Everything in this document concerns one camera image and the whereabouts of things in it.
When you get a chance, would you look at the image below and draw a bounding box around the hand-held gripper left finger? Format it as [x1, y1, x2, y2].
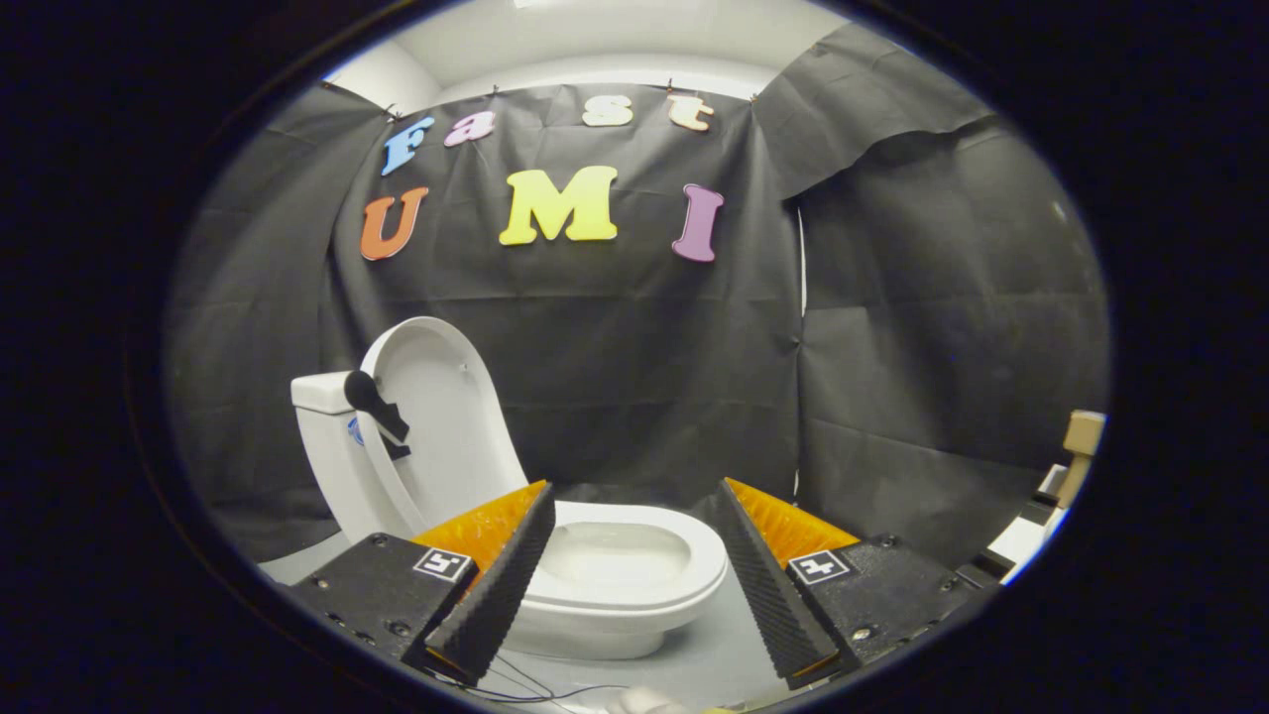
[283, 480, 557, 687]

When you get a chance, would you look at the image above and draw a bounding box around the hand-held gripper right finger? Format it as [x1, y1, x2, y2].
[716, 477, 1000, 692]

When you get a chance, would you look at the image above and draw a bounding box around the white toilet lid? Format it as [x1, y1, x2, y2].
[357, 316, 532, 538]

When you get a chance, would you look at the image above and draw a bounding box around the black lid pull tab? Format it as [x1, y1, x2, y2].
[344, 370, 413, 462]

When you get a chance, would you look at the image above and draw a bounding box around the white toilet seat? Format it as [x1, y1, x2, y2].
[528, 501, 731, 612]

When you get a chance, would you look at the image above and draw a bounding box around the white toilet bowl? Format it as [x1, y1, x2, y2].
[506, 523, 723, 662]

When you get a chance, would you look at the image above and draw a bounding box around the black backdrop cloth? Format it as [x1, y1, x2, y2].
[164, 22, 1111, 571]

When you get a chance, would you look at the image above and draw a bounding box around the cardboard box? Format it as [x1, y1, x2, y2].
[1053, 410, 1107, 509]

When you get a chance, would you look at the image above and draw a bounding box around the thin black cable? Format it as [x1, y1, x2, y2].
[424, 653, 635, 707]

